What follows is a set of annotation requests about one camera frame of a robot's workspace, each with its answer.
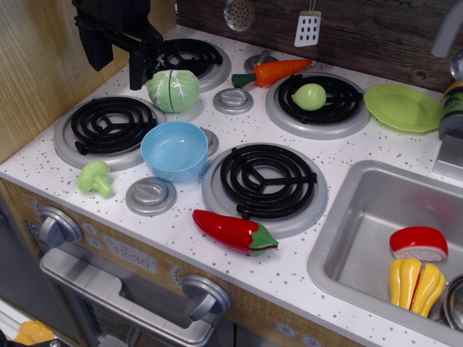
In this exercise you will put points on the silver stove knob middle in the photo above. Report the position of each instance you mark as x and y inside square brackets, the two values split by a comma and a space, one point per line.
[233, 101]

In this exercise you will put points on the silver toy sink basin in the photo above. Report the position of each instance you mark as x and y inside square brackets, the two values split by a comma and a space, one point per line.
[351, 257]

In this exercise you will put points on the green toy pear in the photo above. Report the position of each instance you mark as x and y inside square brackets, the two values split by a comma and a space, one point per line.
[310, 97]

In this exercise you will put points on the orange toy carrot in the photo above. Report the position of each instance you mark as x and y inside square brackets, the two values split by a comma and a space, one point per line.
[268, 73]

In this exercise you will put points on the green toy cabbage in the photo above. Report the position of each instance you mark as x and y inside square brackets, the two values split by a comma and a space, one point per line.
[174, 90]

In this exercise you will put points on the silver oven dial left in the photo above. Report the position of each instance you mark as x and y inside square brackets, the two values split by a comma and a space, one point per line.
[57, 228]

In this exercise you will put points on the back right black burner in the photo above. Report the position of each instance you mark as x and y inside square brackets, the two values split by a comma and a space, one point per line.
[343, 114]

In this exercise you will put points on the silver toy faucet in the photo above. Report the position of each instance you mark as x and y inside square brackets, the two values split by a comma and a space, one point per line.
[445, 38]

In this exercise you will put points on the silver stove knob back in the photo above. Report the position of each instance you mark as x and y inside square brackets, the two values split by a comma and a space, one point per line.
[263, 57]

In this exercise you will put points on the white toy spatula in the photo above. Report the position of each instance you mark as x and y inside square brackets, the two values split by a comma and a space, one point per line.
[308, 27]

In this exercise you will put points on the green toy broccoli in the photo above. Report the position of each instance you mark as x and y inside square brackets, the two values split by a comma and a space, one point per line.
[94, 177]

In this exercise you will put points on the orange object bottom left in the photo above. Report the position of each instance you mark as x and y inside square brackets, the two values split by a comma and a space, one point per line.
[32, 332]

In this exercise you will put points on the silver metal pot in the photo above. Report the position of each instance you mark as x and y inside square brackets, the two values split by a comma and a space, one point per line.
[452, 303]

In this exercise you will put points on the red toy cheese wedge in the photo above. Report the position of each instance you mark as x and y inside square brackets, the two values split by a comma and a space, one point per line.
[420, 242]

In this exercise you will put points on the silver oven dial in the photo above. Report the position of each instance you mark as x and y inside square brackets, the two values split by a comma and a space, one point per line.
[57, 228]
[204, 297]

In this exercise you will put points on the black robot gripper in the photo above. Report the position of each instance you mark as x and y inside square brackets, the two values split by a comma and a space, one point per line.
[103, 23]

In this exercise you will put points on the silver stove knob front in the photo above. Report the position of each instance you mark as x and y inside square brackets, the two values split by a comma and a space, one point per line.
[151, 196]

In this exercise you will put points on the front right black burner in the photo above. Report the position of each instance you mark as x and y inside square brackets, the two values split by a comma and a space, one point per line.
[271, 184]

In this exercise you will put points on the front left black burner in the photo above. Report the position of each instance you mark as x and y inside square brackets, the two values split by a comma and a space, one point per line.
[110, 129]

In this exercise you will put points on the red toy chili pepper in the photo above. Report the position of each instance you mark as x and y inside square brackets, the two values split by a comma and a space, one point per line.
[245, 236]

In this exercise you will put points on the green plastic plate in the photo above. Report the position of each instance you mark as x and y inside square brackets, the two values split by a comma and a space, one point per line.
[403, 108]

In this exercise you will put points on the light blue plastic bowl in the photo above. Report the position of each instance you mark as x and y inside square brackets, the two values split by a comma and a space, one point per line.
[175, 151]

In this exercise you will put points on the black burner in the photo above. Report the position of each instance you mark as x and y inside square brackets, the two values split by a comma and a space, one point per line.
[110, 129]
[343, 114]
[208, 62]
[271, 184]

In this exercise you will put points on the silver toy strainer spoon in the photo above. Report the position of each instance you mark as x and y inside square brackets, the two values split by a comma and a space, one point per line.
[239, 15]

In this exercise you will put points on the silver oven door handle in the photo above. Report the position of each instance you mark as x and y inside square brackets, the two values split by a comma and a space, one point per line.
[99, 294]

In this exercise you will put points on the yellow black can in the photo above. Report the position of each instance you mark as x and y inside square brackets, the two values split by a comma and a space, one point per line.
[451, 104]

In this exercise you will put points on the back left black burner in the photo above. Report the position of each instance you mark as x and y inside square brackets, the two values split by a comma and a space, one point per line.
[208, 62]

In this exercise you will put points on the silver stove knob behind bowl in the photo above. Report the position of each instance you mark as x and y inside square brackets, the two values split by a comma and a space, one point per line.
[212, 139]

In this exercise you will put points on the silver oven dial right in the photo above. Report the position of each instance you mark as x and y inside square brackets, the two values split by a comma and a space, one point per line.
[204, 297]

